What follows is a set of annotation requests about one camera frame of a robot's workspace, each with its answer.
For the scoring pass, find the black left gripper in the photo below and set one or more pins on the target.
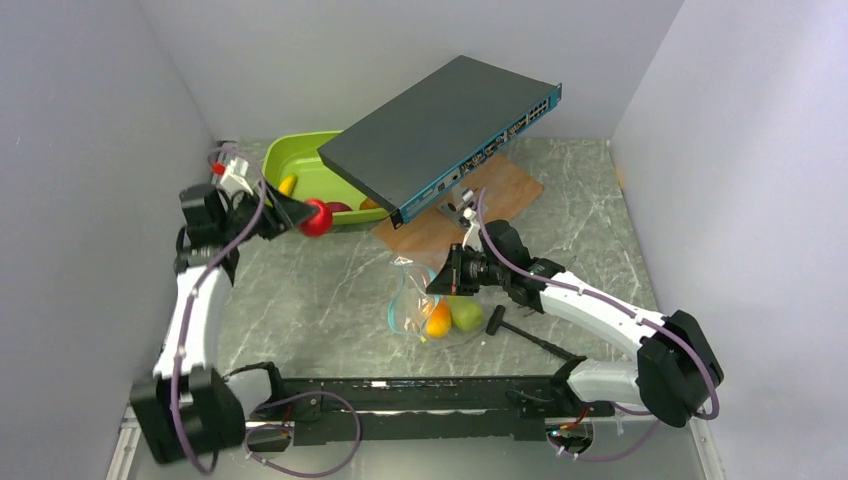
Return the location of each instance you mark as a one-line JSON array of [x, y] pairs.
[[292, 212]]

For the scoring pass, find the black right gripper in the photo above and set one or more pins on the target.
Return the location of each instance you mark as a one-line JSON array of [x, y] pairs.
[[451, 279]]

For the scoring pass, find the yellow toy banana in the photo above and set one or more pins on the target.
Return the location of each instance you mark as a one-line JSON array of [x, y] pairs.
[[288, 184]]

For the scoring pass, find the red toy apple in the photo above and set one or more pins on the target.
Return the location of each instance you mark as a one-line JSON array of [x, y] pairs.
[[320, 223]]

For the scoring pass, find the clear zip top bag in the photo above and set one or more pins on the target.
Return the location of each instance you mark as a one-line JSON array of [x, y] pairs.
[[409, 307]]

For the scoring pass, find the green toy pear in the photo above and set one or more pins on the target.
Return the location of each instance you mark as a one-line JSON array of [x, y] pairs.
[[467, 314]]

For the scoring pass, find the orange toy mango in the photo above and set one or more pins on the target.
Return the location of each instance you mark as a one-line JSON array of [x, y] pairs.
[[439, 321]]

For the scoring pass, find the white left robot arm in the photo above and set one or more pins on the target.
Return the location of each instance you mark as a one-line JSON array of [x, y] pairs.
[[207, 212]]

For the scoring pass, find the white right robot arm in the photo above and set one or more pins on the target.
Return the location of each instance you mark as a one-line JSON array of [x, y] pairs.
[[672, 371]]

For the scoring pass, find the dark red toy fruit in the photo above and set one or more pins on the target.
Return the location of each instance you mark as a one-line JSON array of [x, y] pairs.
[[338, 207]]

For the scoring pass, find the lime green plastic tray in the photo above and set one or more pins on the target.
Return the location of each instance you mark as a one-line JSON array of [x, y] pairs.
[[298, 155]]

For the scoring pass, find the black rubber mallet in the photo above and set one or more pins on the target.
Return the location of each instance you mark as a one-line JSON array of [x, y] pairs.
[[496, 322]]

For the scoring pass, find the wooden board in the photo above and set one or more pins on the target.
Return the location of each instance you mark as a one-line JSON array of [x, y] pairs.
[[427, 238]]

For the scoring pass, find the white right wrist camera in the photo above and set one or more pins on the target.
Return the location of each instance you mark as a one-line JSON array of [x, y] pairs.
[[471, 239]]

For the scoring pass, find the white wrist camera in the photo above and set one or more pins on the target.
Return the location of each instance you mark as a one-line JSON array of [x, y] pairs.
[[471, 239], [231, 178]]

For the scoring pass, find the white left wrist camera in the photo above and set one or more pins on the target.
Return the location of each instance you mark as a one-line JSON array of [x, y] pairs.
[[231, 178]]

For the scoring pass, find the metal stand bracket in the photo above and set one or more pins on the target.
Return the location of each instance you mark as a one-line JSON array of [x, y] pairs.
[[459, 205]]

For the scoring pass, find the dark grey network switch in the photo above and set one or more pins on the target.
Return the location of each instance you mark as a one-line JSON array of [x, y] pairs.
[[418, 146]]

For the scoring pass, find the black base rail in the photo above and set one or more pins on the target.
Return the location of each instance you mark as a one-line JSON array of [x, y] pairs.
[[522, 408]]

